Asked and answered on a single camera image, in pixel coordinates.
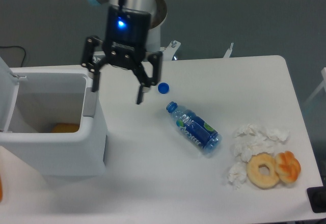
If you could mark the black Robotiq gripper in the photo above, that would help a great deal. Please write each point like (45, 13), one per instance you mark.
(126, 37)

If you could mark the white trash can lid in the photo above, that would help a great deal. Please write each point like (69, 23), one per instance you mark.
(11, 118)

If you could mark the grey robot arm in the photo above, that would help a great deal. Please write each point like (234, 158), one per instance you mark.
(148, 71)

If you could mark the blue bottle cap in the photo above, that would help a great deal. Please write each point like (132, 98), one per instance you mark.
(163, 88)

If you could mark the orange item inside trash can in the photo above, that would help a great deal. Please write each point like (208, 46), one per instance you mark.
(65, 128)

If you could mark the white trash can body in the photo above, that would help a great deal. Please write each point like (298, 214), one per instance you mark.
(58, 95)

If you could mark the blue plastic water bottle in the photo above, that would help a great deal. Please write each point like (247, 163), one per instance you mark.
(194, 128)

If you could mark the crumpled white tissue top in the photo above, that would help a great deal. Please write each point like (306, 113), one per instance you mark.
(248, 129)

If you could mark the crumpled white tissue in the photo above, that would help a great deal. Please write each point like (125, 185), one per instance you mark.
(278, 135)
(237, 175)
(248, 129)
(246, 148)

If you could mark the crumpled white tissue middle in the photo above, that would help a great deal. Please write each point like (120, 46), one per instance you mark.
(246, 148)

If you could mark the crumpled white tissue bottom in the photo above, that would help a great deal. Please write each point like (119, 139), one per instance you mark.
(237, 175)

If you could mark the crumpled white tissue right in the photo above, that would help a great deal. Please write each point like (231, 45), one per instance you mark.
(278, 135)

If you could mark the orange object at left edge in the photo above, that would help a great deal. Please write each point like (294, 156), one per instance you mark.
(1, 190)

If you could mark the orange glazed twisted bun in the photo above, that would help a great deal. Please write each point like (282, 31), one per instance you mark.
(287, 167)

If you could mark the black device at table edge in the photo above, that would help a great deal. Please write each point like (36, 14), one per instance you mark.
(316, 197)

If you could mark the white metal base frame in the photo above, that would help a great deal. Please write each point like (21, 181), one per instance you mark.
(169, 52)

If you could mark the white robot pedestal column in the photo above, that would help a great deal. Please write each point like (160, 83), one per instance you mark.
(153, 43)

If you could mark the plain ring donut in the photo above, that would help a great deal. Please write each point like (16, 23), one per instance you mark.
(261, 171)

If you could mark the white frame at right edge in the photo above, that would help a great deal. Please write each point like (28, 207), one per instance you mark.
(316, 91)

